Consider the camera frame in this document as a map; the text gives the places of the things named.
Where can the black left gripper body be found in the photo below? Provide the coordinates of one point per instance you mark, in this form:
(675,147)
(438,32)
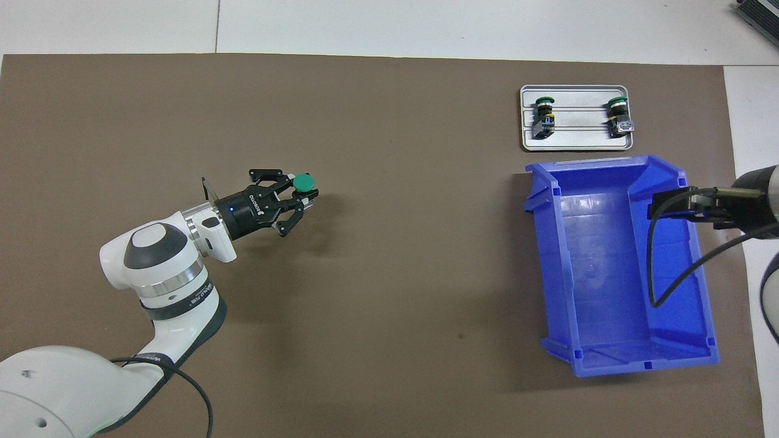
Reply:
(246,213)

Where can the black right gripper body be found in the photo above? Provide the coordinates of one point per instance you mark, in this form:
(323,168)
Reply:
(751,210)

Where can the green push button switch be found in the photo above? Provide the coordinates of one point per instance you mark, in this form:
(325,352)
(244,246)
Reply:
(303,182)

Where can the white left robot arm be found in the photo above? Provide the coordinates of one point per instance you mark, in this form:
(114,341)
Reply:
(164,255)

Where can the green button with silver label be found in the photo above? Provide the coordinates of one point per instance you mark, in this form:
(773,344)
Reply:
(619,112)

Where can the green button with yellow mark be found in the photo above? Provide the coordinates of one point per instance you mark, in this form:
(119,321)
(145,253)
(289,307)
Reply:
(544,115)

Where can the blue plastic storage bin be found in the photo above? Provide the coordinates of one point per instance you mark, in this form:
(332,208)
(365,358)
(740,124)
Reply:
(608,274)

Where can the grey metal tray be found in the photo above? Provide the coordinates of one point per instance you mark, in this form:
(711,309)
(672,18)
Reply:
(578,140)

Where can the brown table mat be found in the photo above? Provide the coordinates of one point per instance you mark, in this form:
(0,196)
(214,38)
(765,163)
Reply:
(395,274)

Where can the dark grey device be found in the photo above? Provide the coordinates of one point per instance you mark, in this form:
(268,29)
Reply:
(761,15)

